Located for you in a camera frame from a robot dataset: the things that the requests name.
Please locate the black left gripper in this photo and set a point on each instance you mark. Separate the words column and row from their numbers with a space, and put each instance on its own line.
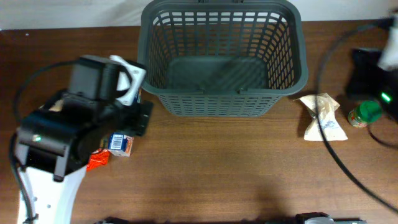
column 144, row 112

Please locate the blue and white carton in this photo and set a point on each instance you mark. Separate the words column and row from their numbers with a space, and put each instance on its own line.
column 120, row 142

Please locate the red spaghetti packet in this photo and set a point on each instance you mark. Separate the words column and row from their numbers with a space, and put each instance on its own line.
column 97, row 159

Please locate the grey plastic basket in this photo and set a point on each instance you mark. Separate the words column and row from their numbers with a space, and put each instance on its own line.
column 222, row 58

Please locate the green-lidded jar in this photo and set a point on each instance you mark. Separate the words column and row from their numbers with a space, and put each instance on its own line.
column 364, row 114

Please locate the clear bag of rice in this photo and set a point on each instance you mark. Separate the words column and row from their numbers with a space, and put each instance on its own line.
column 51, row 105

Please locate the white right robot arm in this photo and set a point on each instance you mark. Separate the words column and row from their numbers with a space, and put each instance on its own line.
column 374, row 76

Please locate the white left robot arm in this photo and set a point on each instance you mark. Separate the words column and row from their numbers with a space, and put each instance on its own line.
column 51, row 148

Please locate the crumpled beige paper bag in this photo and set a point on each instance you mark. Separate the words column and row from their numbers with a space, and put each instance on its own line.
column 324, row 106

